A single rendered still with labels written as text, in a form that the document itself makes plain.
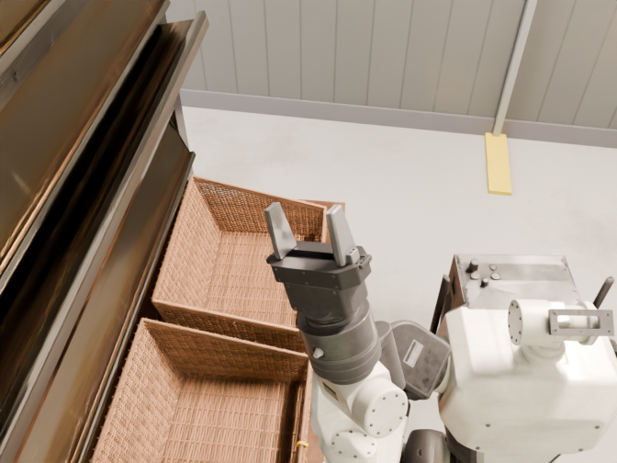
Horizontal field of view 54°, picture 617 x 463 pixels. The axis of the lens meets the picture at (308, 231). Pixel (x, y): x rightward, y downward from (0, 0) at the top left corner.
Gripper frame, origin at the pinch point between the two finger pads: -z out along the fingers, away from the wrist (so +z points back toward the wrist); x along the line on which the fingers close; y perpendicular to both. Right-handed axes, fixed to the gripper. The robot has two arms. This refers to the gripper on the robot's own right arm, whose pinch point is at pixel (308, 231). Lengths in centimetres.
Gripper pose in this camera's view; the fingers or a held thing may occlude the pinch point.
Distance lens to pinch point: 65.6
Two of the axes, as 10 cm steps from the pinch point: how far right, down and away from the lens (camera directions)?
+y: -5.3, 5.1, -6.8
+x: 8.1, 0.6, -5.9
